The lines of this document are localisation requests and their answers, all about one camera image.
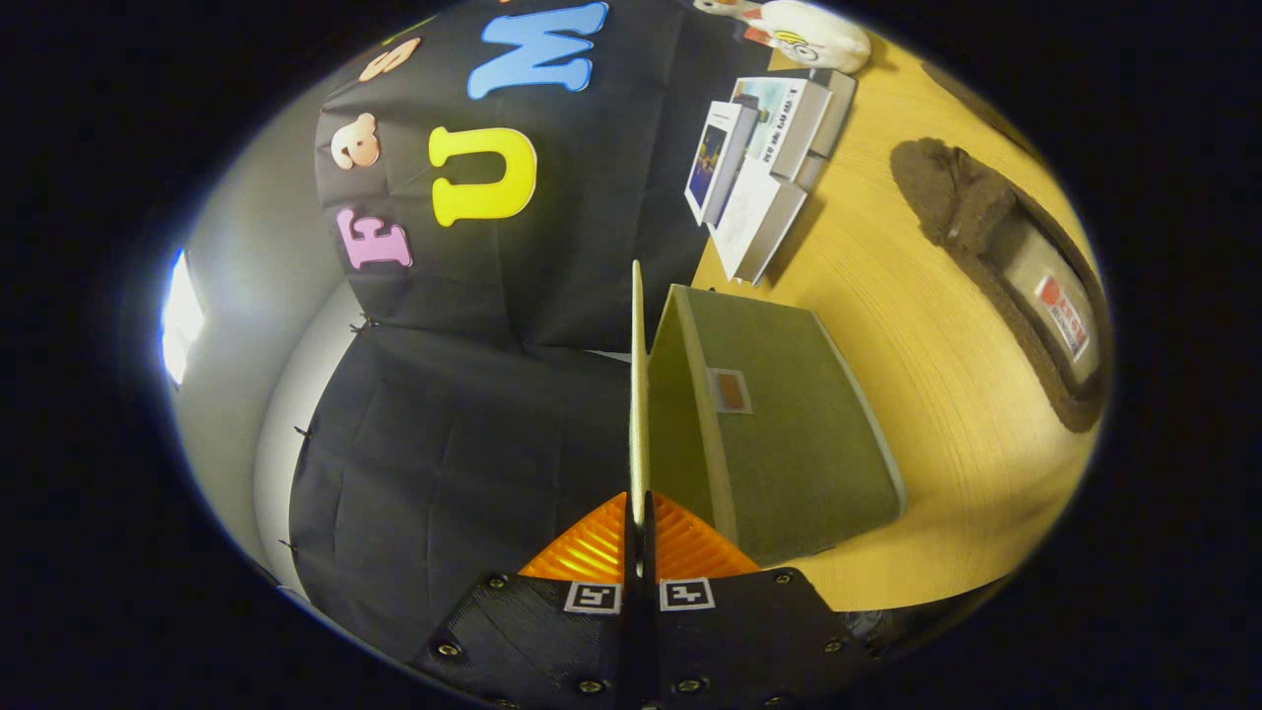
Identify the brown fuzzy shoe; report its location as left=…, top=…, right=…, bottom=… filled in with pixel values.
left=890, top=137, right=1116, bottom=435

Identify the black book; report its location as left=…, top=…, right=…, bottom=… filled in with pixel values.
left=794, top=69, right=857, bottom=193

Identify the white book blue photo cover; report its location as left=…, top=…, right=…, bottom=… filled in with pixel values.
left=685, top=99, right=762, bottom=226

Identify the white plush toy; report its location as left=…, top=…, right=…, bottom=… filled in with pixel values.
left=759, top=0, right=873, bottom=75

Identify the green fabric storage box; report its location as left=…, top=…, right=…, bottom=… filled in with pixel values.
left=629, top=260, right=907, bottom=569

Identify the large ceiling light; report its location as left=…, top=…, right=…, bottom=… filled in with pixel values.
left=161, top=247, right=206, bottom=388

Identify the white text-covered book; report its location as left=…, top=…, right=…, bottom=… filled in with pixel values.
left=708, top=158, right=809, bottom=285

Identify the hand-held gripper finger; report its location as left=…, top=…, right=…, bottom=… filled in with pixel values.
left=407, top=490, right=645, bottom=710
left=643, top=490, right=874, bottom=710

